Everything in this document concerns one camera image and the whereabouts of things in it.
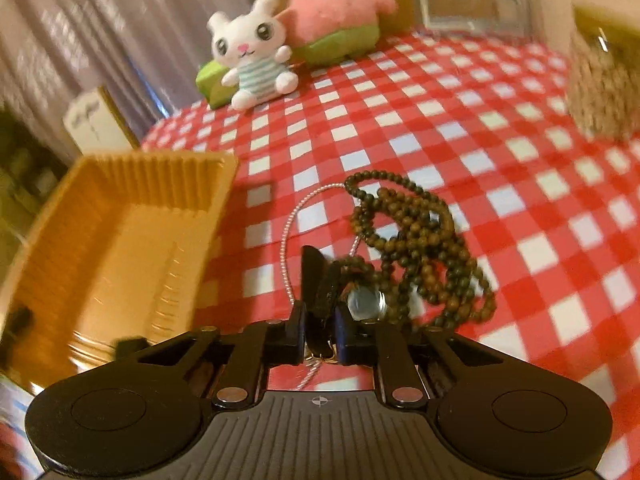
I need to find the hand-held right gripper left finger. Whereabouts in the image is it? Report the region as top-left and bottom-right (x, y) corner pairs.
(115, 302), (308, 408)

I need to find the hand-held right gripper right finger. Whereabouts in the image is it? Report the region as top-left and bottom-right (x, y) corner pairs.
(335, 306), (507, 408)

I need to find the white pearl necklace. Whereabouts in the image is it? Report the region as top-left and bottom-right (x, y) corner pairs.
(280, 182), (363, 392)

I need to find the dark bead necklace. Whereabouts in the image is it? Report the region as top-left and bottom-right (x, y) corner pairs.
(344, 170), (498, 332)

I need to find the yellow plastic tray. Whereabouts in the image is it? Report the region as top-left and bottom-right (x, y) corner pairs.
(0, 150), (240, 392)

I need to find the red white checkered tablecloth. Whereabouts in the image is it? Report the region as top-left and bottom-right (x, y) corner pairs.
(142, 27), (640, 480)

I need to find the green cushion block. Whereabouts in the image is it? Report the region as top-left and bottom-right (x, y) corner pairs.
(196, 60), (241, 110)

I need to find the white bunny plush toy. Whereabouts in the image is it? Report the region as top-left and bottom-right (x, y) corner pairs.
(207, 0), (297, 111)

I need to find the pink starfish plush toy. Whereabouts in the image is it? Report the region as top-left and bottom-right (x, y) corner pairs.
(277, 0), (398, 67)

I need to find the grey curtain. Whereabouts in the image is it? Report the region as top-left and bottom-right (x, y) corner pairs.
(0, 0), (261, 128)

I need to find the woven basket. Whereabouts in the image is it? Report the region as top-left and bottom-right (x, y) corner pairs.
(567, 4), (640, 142)

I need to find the white board with gold frame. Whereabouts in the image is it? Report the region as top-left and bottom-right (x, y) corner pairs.
(62, 86), (142, 155)

